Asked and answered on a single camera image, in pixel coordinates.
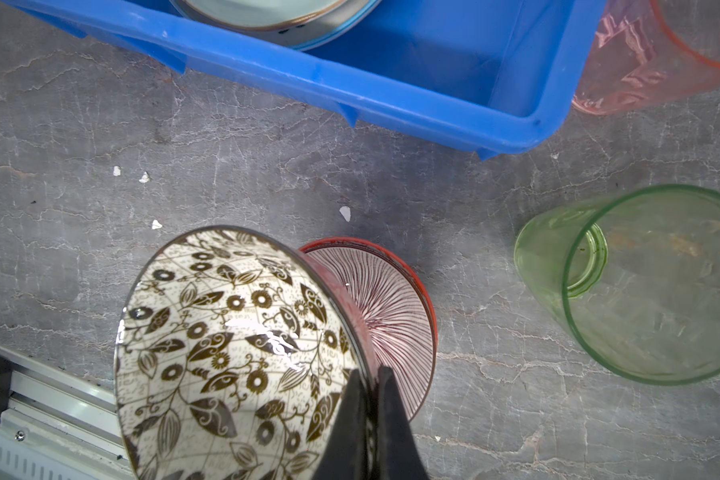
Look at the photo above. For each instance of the red patterned bowl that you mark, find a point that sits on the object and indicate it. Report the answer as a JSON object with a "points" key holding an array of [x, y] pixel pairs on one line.
{"points": [[395, 306]]}

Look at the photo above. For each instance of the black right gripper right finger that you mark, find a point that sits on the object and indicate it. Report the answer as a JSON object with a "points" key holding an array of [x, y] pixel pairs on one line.
{"points": [[398, 457]]}

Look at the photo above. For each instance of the pink transparent plastic cup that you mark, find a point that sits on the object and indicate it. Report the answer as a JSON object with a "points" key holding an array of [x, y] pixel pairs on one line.
{"points": [[647, 53]]}

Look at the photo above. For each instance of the blue plastic bin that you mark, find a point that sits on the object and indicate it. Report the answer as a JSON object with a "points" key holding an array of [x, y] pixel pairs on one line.
{"points": [[492, 77]]}

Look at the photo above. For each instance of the white watermelon pattern plate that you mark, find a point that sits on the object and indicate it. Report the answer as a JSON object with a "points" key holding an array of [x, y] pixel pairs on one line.
{"points": [[323, 29]]}

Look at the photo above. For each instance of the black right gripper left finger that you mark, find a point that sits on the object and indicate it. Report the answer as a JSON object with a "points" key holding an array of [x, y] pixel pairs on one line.
{"points": [[346, 453]]}

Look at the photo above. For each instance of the green transparent plastic cup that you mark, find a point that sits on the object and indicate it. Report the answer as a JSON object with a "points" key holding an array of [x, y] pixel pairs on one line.
{"points": [[634, 278]]}

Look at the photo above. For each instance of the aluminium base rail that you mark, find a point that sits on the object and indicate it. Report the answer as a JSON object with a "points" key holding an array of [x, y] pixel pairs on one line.
{"points": [[54, 425]]}

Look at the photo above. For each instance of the light green ceramic plate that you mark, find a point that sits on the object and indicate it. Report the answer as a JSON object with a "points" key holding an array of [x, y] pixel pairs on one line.
{"points": [[255, 15]]}

